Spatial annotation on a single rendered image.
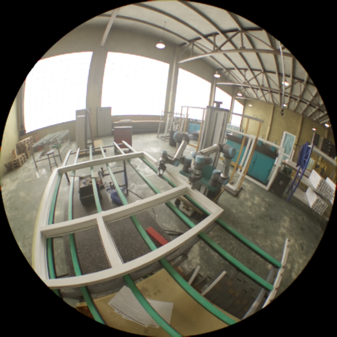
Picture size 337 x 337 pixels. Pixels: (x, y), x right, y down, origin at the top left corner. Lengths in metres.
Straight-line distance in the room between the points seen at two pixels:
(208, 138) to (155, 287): 1.82
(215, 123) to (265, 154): 2.98
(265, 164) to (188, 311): 4.26
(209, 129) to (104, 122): 6.95
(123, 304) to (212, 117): 2.17
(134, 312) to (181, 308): 0.30
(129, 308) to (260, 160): 4.55
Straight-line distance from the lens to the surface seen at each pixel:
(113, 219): 0.91
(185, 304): 0.97
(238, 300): 1.51
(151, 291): 0.95
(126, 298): 0.96
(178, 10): 8.80
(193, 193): 1.11
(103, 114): 7.89
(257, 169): 4.50
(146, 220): 1.24
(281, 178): 4.25
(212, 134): 1.74
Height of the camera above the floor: 1.58
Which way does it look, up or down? 27 degrees down
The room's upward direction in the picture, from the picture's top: 7 degrees clockwise
